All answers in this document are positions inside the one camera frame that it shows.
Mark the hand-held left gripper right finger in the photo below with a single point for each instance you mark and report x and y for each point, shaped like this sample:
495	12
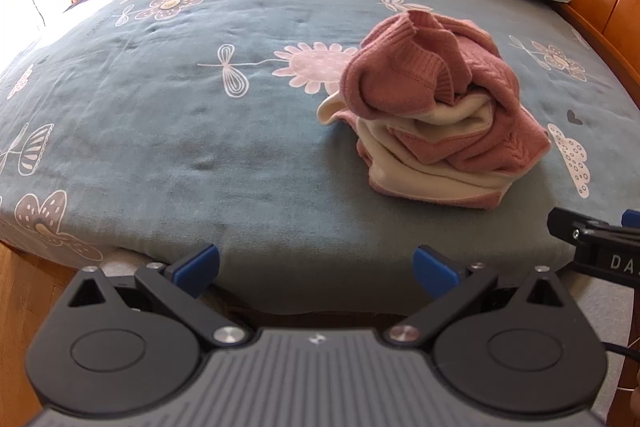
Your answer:
435	272

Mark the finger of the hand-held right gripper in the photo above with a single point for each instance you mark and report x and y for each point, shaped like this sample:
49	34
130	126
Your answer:
631	218
565	224

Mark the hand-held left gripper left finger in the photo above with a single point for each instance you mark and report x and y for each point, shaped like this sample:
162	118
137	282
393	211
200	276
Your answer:
197	269

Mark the pink and cream knit sweater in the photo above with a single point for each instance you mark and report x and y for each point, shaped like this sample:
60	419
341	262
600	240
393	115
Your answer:
400	67

